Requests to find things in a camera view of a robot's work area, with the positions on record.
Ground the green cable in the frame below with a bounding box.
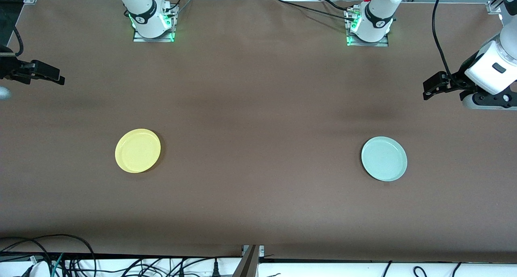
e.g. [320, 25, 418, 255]
[52, 254, 65, 277]

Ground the brown table cover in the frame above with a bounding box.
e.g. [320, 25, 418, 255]
[0, 0, 517, 265]

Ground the yellow round plate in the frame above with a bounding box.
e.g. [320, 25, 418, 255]
[115, 128, 161, 173]

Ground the long black cable on table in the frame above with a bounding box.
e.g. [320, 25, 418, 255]
[277, 0, 356, 19]

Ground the large arched black cable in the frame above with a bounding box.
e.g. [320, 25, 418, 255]
[0, 234, 97, 277]

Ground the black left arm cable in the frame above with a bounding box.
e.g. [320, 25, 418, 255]
[431, 0, 463, 88]

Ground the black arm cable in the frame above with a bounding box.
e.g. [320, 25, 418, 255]
[13, 26, 25, 57]
[431, 0, 463, 88]

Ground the aluminium frame beam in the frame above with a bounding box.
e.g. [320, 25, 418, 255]
[232, 245, 265, 277]

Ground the pale green round plate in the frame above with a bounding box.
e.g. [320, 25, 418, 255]
[361, 136, 408, 182]

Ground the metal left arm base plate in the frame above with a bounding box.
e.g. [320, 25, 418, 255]
[346, 8, 389, 47]

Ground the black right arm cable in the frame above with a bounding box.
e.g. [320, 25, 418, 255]
[13, 26, 25, 57]

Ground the short black cable on table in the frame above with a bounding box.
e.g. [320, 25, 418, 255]
[321, 0, 352, 11]

